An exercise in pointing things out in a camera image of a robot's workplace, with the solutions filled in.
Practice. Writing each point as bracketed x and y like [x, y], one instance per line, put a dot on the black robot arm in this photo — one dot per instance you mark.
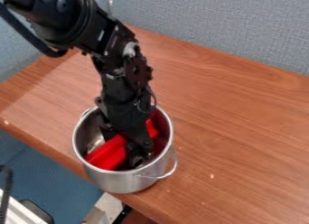
[56, 25]

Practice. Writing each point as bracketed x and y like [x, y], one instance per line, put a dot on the metal pot with handles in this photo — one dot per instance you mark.
[136, 179]

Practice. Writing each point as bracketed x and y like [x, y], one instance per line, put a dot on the white bracket under table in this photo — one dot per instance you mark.
[104, 211]

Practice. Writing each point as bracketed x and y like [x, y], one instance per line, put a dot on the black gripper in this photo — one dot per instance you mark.
[124, 118]

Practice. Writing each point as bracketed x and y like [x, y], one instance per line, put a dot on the white ribbed appliance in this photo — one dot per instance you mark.
[24, 212]

